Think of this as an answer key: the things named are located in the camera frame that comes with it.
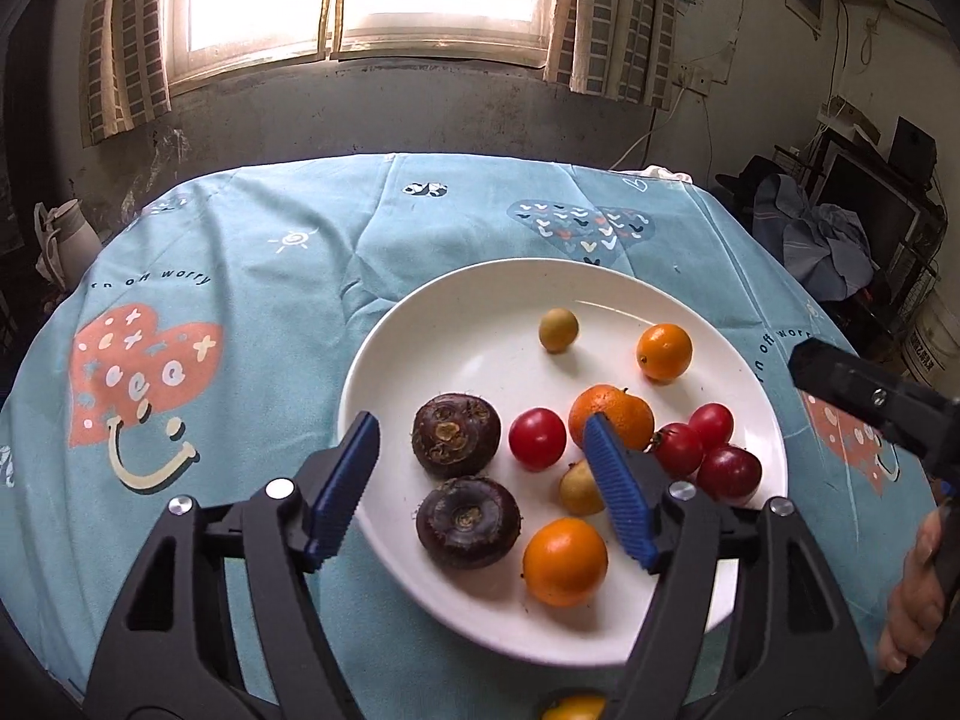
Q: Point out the large dark water chestnut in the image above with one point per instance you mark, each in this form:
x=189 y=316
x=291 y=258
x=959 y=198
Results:
x=469 y=521

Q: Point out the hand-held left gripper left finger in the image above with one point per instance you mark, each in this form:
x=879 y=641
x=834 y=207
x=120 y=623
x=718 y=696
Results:
x=345 y=487

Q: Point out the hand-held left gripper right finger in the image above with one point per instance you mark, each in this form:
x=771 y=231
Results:
x=619 y=495

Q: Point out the rough mandarin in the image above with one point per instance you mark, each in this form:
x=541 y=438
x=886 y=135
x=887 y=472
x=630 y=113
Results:
x=626 y=411

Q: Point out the white bucket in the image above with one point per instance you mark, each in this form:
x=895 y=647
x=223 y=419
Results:
x=934 y=337

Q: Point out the black monitor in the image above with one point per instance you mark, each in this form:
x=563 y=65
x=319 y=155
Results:
x=877 y=202

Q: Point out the checked curtain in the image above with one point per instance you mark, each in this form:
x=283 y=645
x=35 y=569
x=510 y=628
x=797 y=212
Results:
x=615 y=15
x=124 y=37

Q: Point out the person's right hand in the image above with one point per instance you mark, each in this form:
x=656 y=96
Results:
x=911 y=600

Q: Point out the dark red plum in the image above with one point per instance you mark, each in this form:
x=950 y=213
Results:
x=729 y=474

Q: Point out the red tomato with stem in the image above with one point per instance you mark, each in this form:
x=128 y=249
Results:
x=677 y=451

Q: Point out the white jug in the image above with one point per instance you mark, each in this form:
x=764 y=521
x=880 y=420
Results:
x=66 y=240

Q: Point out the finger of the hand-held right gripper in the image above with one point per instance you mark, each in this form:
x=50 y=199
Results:
x=862 y=390

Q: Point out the pile of blue clothes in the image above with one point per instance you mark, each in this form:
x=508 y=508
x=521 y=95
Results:
x=817 y=232

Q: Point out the black speaker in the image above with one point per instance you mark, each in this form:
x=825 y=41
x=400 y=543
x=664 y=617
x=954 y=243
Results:
x=913 y=146

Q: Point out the small smooth orange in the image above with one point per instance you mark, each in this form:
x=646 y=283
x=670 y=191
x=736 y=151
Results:
x=664 y=351

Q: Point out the light blue printed tablecloth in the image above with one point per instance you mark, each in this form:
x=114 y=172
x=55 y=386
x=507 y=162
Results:
x=247 y=360

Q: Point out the white oval plate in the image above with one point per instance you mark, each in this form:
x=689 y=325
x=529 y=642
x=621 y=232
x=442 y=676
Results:
x=465 y=330

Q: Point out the wall socket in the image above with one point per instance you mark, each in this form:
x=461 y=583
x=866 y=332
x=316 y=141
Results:
x=697 y=79

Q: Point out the small red cherry tomato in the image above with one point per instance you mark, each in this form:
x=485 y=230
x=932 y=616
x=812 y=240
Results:
x=711 y=424

